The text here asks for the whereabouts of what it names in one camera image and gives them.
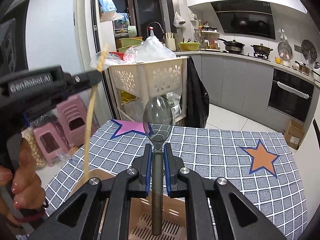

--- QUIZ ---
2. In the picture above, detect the checkered blue tablecloth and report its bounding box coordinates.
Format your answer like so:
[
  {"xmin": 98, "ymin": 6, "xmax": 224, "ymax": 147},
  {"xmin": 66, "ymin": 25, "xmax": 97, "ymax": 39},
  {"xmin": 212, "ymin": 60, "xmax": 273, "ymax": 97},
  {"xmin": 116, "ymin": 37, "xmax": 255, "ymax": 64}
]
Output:
[{"xmin": 44, "ymin": 119, "xmax": 308, "ymax": 240}]

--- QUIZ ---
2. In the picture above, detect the dark spoon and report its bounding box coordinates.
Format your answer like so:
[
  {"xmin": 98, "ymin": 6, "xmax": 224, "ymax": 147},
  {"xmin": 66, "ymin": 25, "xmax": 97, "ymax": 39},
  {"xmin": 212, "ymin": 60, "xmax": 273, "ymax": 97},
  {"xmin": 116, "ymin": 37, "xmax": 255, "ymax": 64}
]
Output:
[{"xmin": 143, "ymin": 96, "xmax": 172, "ymax": 236}]

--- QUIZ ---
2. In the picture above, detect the pink stool tall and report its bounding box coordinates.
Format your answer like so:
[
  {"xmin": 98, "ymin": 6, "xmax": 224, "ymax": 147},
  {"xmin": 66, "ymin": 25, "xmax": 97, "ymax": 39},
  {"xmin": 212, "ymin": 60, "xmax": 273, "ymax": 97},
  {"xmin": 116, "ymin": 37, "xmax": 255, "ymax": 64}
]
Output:
[{"xmin": 56, "ymin": 94, "xmax": 87, "ymax": 148}]

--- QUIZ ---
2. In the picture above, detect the pink stool short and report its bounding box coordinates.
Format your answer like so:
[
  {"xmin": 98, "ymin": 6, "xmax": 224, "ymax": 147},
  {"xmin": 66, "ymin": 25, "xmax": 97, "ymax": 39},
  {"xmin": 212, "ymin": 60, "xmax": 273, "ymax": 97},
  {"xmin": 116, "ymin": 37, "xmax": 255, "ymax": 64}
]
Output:
[{"xmin": 34, "ymin": 122, "xmax": 70, "ymax": 167}]

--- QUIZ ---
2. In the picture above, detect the black wok on stove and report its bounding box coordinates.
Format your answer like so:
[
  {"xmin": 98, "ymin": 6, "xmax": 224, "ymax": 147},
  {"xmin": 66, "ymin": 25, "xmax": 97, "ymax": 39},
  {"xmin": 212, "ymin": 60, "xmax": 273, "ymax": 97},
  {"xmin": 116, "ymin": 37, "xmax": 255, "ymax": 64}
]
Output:
[{"xmin": 218, "ymin": 38, "xmax": 245, "ymax": 54}]

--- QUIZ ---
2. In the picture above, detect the person left hand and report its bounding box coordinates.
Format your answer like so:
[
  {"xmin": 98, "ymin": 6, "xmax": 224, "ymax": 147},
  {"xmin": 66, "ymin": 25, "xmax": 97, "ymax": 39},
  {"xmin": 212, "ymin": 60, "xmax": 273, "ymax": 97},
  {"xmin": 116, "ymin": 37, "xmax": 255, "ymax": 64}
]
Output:
[{"xmin": 0, "ymin": 138, "xmax": 46, "ymax": 224}]

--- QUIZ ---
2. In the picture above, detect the cardboard box on floor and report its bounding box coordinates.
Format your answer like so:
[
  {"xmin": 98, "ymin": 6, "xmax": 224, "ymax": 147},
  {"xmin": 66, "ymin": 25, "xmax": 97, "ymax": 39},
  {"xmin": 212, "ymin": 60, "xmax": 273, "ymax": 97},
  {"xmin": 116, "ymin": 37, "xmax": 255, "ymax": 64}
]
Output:
[{"xmin": 284, "ymin": 119, "xmax": 305, "ymax": 150}]

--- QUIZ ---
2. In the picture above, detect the beige utensil caddy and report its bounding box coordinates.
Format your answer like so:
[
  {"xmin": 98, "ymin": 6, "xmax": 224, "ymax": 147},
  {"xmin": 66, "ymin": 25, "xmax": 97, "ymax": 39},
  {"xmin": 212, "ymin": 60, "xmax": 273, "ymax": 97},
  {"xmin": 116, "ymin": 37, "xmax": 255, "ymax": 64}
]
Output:
[{"xmin": 72, "ymin": 169, "xmax": 187, "ymax": 239}]

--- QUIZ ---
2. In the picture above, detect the beige basket trolley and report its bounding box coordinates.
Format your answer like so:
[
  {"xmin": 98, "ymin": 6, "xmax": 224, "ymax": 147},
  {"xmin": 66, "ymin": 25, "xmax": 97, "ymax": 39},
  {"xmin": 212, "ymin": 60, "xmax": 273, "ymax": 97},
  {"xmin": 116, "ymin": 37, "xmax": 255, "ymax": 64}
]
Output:
[{"xmin": 108, "ymin": 56, "xmax": 188, "ymax": 122}]

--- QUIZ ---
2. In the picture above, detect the green colander basket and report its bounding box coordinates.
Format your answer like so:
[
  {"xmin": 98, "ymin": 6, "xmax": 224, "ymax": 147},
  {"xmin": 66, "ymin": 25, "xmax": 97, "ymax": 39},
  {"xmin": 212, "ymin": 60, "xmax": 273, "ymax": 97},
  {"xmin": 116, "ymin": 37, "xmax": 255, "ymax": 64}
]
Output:
[{"xmin": 178, "ymin": 42, "xmax": 200, "ymax": 51}]

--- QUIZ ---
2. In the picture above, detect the black hanging bag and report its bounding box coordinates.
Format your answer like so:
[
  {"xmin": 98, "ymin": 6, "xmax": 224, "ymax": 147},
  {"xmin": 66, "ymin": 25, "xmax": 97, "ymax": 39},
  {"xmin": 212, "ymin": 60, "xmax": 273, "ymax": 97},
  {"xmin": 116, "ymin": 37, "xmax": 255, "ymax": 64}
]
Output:
[{"xmin": 184, "ymin": 56, "xmax": 209, "ymax": 128}]

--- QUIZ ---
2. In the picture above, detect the light wooden chopstick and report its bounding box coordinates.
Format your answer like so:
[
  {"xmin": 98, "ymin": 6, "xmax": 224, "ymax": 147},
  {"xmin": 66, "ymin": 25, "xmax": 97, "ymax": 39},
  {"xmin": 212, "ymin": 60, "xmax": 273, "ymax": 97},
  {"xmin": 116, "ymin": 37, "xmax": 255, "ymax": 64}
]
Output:
[{"xmin": 84, "ymin": 44, "xmax": 108, "ymax": 181}]

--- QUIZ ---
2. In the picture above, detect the black built-in oven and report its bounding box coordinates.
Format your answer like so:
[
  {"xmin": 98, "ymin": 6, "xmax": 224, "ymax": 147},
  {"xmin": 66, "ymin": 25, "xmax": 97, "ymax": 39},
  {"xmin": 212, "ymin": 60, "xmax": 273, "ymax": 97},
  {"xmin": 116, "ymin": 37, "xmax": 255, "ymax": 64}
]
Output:
[{"xmin": 268, "ymin": 69, "xmax": 314, "ymax": 122}]

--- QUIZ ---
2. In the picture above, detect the black range hood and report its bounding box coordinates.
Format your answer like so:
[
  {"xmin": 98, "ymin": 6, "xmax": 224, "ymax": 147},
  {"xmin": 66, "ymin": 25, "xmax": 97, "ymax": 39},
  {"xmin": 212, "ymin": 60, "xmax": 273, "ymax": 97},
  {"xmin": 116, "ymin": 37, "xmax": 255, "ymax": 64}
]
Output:
[{"xmin": 211, "ymin": 0, "xmax": 276, "ymax": 40}]

